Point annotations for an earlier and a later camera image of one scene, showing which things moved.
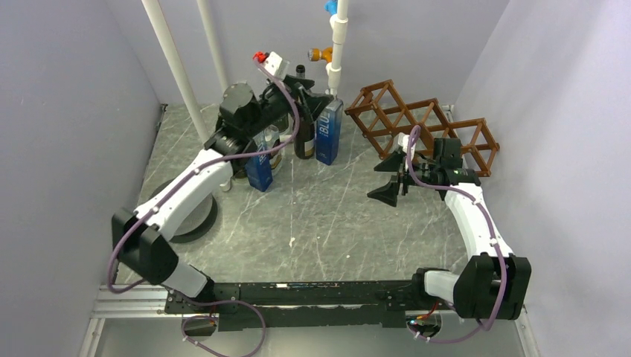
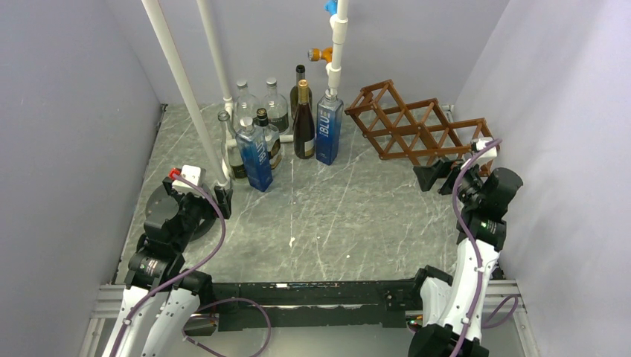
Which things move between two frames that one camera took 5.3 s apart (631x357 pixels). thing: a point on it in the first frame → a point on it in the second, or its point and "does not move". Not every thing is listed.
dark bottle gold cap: x=304 y=143 does not move
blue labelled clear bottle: x=258 y=168 does not move
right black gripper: x=388 y=193 → x=428 y=174
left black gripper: x=312 y=104 → x=223 y=198
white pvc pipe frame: x=339 y=30 does not move
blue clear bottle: x=329 y=133 does not move
